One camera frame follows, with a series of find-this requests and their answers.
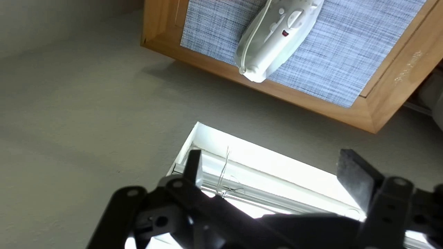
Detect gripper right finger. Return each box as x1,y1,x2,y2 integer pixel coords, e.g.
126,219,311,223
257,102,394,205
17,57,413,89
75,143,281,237
337,149,443,249

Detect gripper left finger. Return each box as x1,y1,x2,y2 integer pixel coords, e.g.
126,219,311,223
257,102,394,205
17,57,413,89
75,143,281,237
87,149,288,249

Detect white clothes iron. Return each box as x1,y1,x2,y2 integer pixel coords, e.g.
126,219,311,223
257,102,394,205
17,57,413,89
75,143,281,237
234,0,325,83

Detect window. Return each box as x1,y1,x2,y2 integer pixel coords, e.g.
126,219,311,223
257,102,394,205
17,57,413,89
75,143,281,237
125,121,433,249

